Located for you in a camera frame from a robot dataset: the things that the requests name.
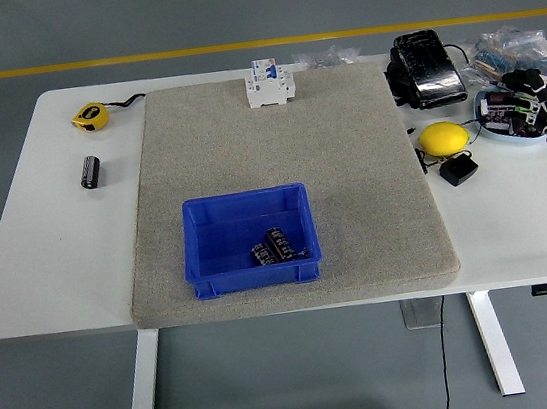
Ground black battery with gold end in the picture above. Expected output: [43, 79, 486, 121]
[77, 154, 105, 191]

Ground dark brown cylindrical battery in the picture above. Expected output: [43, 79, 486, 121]
[262, 224, 300, 266]

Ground clear bags of blue components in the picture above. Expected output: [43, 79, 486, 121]
[457, 20, 547, 90]

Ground grey-brown mat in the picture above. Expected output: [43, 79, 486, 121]
[101, 51, 466, 331]

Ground yellow lemon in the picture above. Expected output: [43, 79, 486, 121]
[416, 117, 473, 159]

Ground brown capacitor with purple band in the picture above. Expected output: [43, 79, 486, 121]
[486, 87, 519, 112]

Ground black plug adapter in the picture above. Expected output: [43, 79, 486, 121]
[437, 151, 482, 189]

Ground white circuit breaker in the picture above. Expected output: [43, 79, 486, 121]
[241, 55, 300, 111]

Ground black floor cable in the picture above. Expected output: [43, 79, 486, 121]
[427, 295, 461, 409]

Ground black glossy charger device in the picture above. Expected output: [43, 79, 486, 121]
[379, 25, 471, 114]

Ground clear bag of metal parts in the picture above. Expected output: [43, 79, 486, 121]
[291, 42, 365, 73]

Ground white table leg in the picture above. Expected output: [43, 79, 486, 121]
[115, 328, 170, 409]
[465, 286, 526, 400]

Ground black battery with white print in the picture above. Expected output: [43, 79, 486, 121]
[248, 240, 278, 269]

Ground blue plastic box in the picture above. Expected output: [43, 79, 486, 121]
[174, 179, 327, 302]

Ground yellow tape measure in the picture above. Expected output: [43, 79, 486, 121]
[68, 91, 151, 135]

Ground light blue bowl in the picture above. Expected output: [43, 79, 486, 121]
[469, 80, 547, 153]

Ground grey box under table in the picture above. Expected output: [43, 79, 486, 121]
[399, 294, 447, 333]

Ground black rectangular block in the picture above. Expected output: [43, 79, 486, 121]
[500, 66, 545, 94]

